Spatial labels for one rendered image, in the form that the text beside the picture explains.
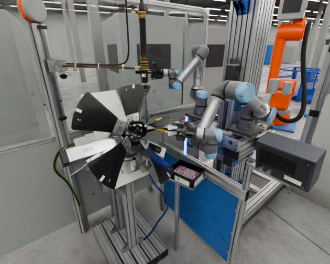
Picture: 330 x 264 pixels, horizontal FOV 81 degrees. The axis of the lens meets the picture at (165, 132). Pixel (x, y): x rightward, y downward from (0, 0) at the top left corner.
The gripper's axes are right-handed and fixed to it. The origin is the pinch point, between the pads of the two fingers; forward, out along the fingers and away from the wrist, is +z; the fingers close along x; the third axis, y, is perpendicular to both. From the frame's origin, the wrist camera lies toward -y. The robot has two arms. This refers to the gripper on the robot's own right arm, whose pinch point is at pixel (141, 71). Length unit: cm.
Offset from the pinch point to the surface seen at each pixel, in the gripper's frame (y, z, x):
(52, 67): -15, 63, -42
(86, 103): -3, 41, -77
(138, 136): 15, 14, -89
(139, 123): 10, 12, -82
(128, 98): 2, 17, -61
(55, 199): 100, 89, -47
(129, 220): 96, 25, -85
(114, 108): 14, 27, -48
